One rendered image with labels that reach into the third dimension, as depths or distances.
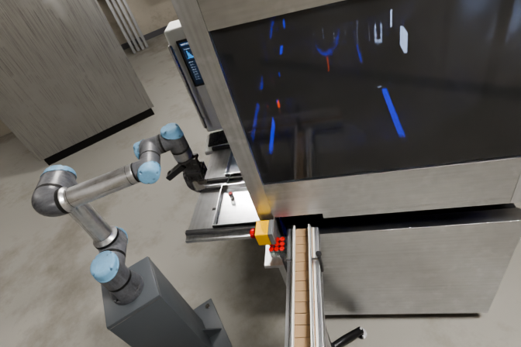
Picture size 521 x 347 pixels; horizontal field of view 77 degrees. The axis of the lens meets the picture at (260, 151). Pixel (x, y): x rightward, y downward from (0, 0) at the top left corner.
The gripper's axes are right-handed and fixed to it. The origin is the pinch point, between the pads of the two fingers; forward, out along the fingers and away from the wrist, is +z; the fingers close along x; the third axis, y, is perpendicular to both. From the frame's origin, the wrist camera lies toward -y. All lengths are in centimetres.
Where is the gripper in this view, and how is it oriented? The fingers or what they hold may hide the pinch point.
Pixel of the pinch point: (198, 190)
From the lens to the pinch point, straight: 149.3
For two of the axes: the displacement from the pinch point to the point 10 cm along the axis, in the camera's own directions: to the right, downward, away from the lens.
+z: 2.5, 7.5, 6.2
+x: 0.9, -6.5, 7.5
